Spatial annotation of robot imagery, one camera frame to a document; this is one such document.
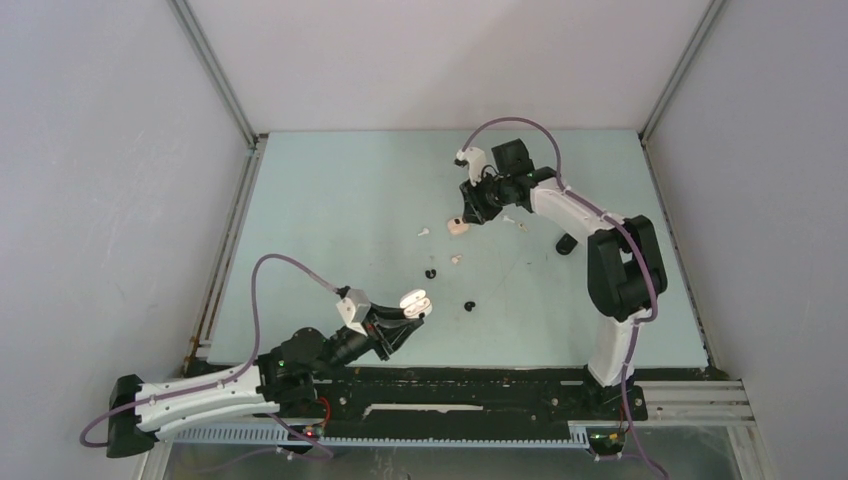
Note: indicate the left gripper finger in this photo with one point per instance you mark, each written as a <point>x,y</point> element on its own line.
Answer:
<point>387,317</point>
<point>395,332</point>

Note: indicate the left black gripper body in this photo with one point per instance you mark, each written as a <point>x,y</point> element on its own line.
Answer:
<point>350,345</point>

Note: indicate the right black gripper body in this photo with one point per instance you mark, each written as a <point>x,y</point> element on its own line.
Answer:
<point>492,195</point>

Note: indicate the white earbud charging case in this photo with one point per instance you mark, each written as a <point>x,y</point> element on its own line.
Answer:
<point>416,304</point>

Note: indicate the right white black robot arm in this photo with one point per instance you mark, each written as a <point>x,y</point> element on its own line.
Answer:
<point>625,270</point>

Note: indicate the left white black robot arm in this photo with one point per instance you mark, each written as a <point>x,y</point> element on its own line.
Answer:
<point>274,383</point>

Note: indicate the beige earbud charging case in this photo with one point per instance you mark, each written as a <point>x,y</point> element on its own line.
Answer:
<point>457,226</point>

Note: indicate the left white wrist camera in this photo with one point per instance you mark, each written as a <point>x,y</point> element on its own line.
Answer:
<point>353,307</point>

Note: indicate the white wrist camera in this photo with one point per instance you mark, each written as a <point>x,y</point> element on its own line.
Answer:
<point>474,160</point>
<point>353,307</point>

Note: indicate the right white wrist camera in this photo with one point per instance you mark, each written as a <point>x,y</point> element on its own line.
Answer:
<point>474,160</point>

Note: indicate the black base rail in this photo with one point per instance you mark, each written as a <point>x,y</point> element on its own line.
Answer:
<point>462,403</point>

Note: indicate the grey cable duct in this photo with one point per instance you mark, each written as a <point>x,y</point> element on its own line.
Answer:
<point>272,434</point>

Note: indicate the left aluminium frame post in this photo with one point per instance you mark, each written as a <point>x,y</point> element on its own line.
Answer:
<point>198,40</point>

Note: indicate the aluminium frame post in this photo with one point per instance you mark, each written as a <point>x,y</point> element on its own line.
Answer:
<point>198,40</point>
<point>692,49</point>

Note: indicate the right aluminium frame post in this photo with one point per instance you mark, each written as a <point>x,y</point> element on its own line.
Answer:
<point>692,49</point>

